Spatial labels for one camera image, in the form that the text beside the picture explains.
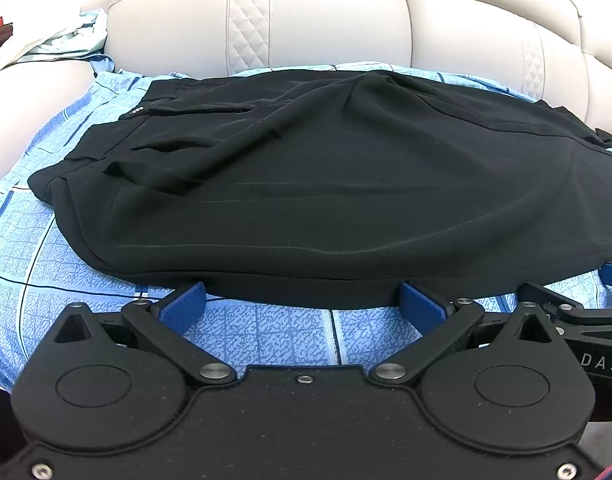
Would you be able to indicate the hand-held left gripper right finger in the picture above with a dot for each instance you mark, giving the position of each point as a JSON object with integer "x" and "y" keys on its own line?
{"x": 420, "y": 306}

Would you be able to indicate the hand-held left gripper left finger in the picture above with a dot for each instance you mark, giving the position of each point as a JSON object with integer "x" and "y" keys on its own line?
{"x": 188, "y": 301}

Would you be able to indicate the black pants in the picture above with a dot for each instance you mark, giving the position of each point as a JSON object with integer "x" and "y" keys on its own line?
{"x": 311, "y": 185}

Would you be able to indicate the blue checked bed sheet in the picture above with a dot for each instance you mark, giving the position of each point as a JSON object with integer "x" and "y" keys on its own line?
{"x": 41, "y": 255}

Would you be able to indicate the light green cloth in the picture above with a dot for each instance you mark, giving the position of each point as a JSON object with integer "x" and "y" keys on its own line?
{"x": 71, "y": 35}

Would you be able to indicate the beige leather sofa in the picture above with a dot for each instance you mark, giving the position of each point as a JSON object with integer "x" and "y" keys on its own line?
{"x": 336, "y": 10}

